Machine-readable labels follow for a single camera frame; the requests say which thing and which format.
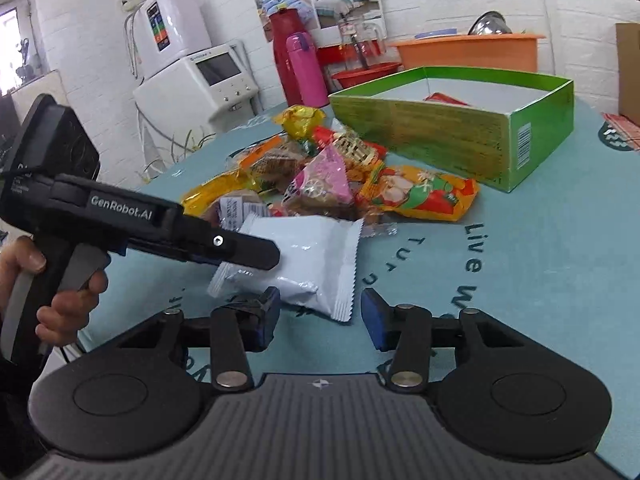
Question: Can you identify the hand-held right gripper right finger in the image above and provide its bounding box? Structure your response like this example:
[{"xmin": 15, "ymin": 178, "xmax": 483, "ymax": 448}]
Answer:
[{"xmin": 361, "ymin": 288, "xmax": 527, "ymax": 393}]

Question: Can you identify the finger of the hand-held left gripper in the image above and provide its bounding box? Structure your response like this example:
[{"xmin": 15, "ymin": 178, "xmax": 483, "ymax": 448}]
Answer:
[
  {"xmin": 175, "ymin": 209, "xmax": 282, "ymax": 272},
  {"xmin": 125, "ymin": 242, "xmax": 223, "ymax": 267}
]

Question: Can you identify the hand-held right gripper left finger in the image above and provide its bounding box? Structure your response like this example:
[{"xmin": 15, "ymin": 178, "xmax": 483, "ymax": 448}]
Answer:
[{"xmin": 117, "ymin": 287, "xmax": 282, "ymax": 393}]

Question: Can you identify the purple and white snack packet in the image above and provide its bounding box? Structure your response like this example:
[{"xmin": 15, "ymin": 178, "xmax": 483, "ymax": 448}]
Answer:
[{"xmin": 202, "ymin": 195, "xmax": 266, "ymax": 233}]

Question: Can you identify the long yellow snack packet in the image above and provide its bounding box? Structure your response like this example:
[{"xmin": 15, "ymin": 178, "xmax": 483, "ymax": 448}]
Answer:
[{"xmin": 181, "ymin": 170, "xmax": 256, "ymax": 218}]

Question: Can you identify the brown orange-edged snack packet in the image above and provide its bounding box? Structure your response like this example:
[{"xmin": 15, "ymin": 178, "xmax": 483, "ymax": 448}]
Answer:
[{"xmin": 227, "ymin": 135, "xmax": 313, "ymax": 193}]

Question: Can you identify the pink snack packet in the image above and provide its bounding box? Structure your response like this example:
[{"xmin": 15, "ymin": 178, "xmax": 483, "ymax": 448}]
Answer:
[{"xmin": 284, "ymin": 144, "xmax": 357, "ymax": 221}]

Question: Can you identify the orange and red snack packet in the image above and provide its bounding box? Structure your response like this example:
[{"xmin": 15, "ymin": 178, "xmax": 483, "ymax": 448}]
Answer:
[{"xmin": 357, "ymin": 165, "xmax": 481, "ymax": 223}]

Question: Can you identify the small yellow snack packet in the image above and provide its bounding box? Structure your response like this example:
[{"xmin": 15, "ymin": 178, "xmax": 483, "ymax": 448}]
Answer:
[{"xmin": 274, "ymin": 105, "xmax": 327, "ymax": 141}]

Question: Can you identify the red and gold snack packet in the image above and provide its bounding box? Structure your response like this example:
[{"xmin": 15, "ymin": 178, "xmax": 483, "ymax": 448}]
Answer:
[{"xmin": 312, "ymin": 125, "xmax": 388, "ymax": 168}]

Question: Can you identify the green cardboard box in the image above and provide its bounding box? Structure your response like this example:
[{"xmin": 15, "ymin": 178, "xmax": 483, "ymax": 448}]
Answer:
[{"xmin": 328, "ymin": 66, "xmax": 575, "ymax": 193}]

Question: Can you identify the person's left hand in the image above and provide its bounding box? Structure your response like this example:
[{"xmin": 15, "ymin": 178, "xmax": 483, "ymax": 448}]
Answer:
[{"xmin": 0, "ymin": 235, "xmax": 109, "ymax": 347}]

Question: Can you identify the beige board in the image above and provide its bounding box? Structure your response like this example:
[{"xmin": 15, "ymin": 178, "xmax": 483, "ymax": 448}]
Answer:
[{"xmin": 10, "ymin": 69, "xmax": 69, "ymax": 126}]

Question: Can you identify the white machine with screen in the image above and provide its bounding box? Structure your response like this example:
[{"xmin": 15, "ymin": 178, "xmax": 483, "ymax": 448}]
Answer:
[{"xmin": 132, "ymin": 42, "xmax": 261, "ymax": 161}]

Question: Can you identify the window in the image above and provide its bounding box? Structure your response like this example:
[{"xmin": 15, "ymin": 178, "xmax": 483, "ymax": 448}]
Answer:
[{"xmin": 0, "ymin": 4, "xmax": 21, "ymax": 96}]

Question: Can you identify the pink thermos bottle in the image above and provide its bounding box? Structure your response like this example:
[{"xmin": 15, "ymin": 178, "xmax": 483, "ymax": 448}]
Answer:
[{"xmin": 285, "ymin": 31, "xmax": 330, "ymax": 108}]

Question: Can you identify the white water purifier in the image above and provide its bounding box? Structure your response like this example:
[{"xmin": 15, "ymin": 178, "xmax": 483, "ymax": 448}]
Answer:
[{"xmin": 132, "ymin": 0, "xmax": 213, "ymax": 81}]

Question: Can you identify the red thermos flask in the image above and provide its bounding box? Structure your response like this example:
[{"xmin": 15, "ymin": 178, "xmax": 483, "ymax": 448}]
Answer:
[{"xmin": 269, "ymin": 9, "xmax": 316, "ymax": 106}]

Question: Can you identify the red plastic basket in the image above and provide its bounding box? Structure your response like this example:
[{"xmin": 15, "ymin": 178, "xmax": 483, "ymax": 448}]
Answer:
[{"xmin": 330, "ymin": 61, "xmax": 403, "ymax": 93}]

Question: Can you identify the red plastic container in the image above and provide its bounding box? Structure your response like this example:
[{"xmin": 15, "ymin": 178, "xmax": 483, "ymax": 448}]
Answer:
[{"xmin": 316, "ymin": 42, "xmax": 386, "ymax": 67}]

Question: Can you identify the glass pitcher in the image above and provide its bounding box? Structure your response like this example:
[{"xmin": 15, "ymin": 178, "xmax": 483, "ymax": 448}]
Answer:
[{"xmin": 337, "ymin": 16, "xmax": 388, "ymax": 68}]

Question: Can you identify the orange plastic basin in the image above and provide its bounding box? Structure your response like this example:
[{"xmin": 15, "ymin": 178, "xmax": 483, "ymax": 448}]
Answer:
[{"xmin": 389, "ymin": 32, "xmax": 547, "ymax": 73}]

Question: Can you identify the plaid cloth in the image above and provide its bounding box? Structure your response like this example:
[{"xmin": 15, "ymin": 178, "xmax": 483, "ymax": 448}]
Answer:
[{"xmin": 602, "ymin": 112, "xmax": 640, "ymax": 153}]

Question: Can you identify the metal bowl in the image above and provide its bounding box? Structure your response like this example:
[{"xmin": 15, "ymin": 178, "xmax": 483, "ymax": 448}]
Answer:
[{"xmin": 468, "ymin": 11, "xmax": 513, "ymax": 37}]

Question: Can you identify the brown cardboard box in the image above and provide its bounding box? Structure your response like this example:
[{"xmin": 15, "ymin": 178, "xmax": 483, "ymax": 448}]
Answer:
[{"xmin": 615, "ymin": 22, "xmax": 640, "ymax": 123}]

